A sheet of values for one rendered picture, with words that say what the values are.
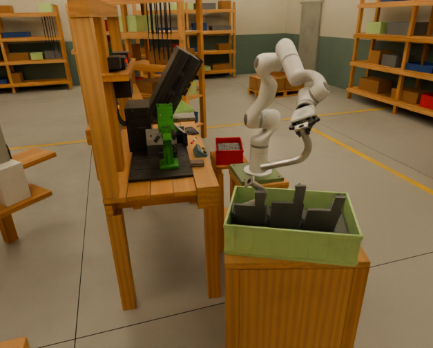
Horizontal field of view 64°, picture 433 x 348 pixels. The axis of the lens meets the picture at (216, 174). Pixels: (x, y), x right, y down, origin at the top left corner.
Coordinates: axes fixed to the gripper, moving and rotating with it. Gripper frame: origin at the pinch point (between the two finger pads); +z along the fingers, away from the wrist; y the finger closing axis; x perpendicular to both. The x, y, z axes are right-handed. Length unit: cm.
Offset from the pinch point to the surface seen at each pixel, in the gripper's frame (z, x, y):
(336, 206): 4.5, 39.4, 1.0
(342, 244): 15, 53, -1
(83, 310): 26, 71, -183
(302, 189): 2.7, 27.4, -10.5
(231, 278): 29, 49, -52
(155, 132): -76, 7, -120
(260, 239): 18, 39, -34
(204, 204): -23, 42, -80
